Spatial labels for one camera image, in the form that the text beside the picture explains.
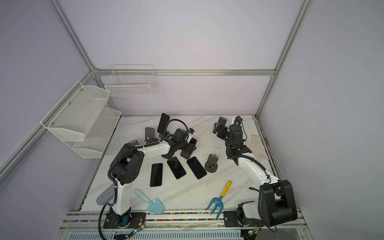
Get phone from stand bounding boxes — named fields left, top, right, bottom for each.
left=167, top=157, right=187, bottom=180
left=150, top=163, right=163, bottom=187
left=187, top=157, right=207, bottom=180

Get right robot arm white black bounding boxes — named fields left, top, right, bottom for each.
left=213, top=116, right=298, bottom=228

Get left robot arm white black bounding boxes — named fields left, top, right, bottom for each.
left=108, top=128, right=197, bottom=216

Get white work glove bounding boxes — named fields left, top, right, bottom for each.
left=246, top=135, right=269, bottom=162

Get blue yellow garden fork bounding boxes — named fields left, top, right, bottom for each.
left=206, top=181, right=232, bottom=220

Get teal garden trowel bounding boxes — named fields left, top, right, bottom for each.
left=134, top=189, right=164, bottom=214

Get grey felt pad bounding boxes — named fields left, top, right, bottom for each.
left=96, top=185, right=115, bottom=206

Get white mesh two-tier shelf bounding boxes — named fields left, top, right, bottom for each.
left=41, top=81, right=121, bottom=159

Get black corrugated cable left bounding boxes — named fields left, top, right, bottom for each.
left=97, top=118, right=191, bottom=240

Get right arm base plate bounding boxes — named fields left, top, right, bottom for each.
left=224, top=201, right=264, bottom=228

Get white wire basket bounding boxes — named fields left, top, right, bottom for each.
left=105, top=65, right=157, bottom=97

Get aluminium front rail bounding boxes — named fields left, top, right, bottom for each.
left=58, top=207, right=308, bottom=232

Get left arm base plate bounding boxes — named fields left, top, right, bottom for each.
left=103, top=207, right=147, bottom=229

